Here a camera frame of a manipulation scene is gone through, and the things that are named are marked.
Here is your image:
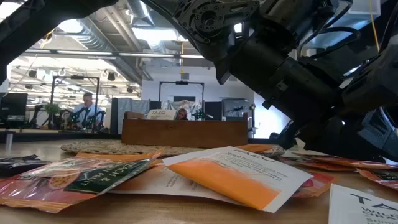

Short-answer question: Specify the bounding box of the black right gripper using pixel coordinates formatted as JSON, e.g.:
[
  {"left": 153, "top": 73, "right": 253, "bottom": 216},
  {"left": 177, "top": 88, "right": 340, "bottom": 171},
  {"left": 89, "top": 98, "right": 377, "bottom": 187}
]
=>
[{"left": 274, "top": 107, "right": 391, "bottom": 163}]

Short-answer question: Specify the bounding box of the white orange Tazo tea packet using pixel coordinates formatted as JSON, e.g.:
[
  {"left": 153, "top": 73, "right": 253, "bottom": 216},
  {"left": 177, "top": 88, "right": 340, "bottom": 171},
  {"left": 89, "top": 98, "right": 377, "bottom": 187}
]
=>
[
  {"left": 108, "top": 161, "right": 246, "bottom": 206},
  {"left": 162, "top": 146, "right": 313, "bottom": 214},
  {"left": 239, "top": 144, "right": 276, "bottom": 154},
  {"left": 146, "top": 108, "right": 177, "bottom": 121},
  {"left": 328, "top": 183, "right": 398, "bottom": 224}
]

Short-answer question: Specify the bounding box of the dark purple tea packet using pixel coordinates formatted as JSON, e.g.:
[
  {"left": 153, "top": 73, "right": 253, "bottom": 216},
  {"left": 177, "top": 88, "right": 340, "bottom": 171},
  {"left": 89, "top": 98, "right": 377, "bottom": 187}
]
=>
[{"left": 0, "top": 154, "right": 50, "bottom": 178}]

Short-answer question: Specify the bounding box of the brown wooden tea box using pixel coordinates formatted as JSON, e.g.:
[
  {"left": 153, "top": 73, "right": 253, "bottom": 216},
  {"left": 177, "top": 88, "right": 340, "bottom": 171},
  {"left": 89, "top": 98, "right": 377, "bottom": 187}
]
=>
[{"left": 121, "top": 111, "right": 249, "bottom": 149}]

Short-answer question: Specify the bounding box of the beige draped cloth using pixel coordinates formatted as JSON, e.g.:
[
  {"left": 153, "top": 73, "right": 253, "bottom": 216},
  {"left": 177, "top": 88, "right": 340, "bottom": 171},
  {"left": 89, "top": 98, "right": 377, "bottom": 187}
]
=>
[{"left": 161, "top": 99, "right": 203, "bottom": 121}]

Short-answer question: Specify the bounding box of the person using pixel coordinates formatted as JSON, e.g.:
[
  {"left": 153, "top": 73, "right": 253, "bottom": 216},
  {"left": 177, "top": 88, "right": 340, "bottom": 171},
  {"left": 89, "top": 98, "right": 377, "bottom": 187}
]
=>
[
  {"left": 73, "top": 92, "right": 105, "bottom": 130},
  {"left": 175, "top": 108, "right": 189, "bottom": 121}
]

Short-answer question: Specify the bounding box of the grey partition screen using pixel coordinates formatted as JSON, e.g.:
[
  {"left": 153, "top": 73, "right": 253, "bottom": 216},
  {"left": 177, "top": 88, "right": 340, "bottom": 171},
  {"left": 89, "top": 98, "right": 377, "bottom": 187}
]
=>
[{"left": 110, "top": 97, "right": 150, "bottom": 135}]

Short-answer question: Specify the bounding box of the long ceiling light bar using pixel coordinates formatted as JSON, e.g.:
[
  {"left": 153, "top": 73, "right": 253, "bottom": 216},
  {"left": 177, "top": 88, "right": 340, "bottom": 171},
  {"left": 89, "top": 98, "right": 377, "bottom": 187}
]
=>
[{"left": 24, "top": 49, "right": 205, "bottom": 60}]

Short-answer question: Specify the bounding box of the round woven placemat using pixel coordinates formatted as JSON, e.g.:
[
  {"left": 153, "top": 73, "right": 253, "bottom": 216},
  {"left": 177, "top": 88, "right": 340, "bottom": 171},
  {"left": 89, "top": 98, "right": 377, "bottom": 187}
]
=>
[{"left": 60, "top": 139, "right": 285, "bottom": 158}]

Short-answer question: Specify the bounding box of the small background plant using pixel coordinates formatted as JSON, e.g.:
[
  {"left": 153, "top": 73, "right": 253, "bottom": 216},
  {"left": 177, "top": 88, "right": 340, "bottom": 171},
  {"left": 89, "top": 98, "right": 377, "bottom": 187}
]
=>
[{"left": 44, "top": 102, "right": 62, "bottom": 130}]

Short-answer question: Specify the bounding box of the black background rig frame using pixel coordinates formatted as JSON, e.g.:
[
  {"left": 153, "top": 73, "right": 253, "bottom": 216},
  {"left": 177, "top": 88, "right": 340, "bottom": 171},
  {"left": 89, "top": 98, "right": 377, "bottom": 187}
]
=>
[
  {"left": 50, "top": 74, "right": 101, "bottom": 131},
  {"left": 159, "top": 80, "right": 205, "bottom": 121}
]

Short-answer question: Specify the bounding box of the black aluminium table frame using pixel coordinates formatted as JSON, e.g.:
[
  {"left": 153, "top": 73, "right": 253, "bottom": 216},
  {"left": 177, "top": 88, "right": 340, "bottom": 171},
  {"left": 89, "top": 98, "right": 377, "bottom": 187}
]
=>
[{"left": 0, "top": 129, "right": 280, "bottom": 146}]

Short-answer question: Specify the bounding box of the silver metal post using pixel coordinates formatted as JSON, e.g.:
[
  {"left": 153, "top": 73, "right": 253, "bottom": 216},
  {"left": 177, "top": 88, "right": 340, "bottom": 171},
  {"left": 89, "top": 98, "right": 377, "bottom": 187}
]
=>
[{"left": 4, "top": 130, "right": 15, "bottom": 153}]

